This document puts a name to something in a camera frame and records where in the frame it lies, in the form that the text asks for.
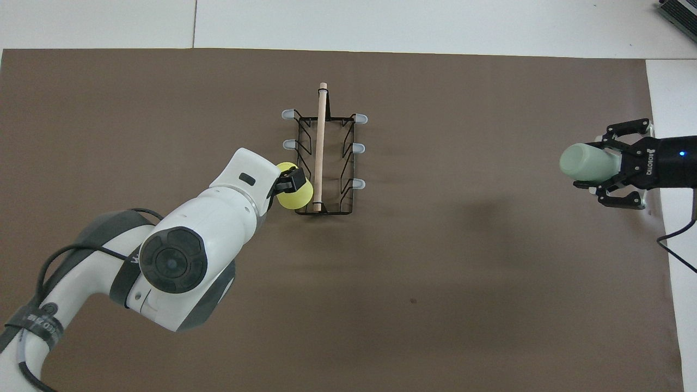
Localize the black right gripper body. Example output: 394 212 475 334
626 134 697 190

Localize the yellow plastic cup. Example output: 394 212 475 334
275 162 315 211

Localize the pale green plastic cup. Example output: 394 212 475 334
559 142 622 184

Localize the dark grey ridged device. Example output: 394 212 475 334
656 0 697 28

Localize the brown table mat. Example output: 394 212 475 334
0 48 684 392

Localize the black wire rack wooden handle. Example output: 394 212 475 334
281 82 369 216

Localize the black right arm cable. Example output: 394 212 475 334
657 189 697 273

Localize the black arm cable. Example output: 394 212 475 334
657 189 697 273
0 207 165 392

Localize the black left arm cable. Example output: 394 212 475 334
0 207 165 392

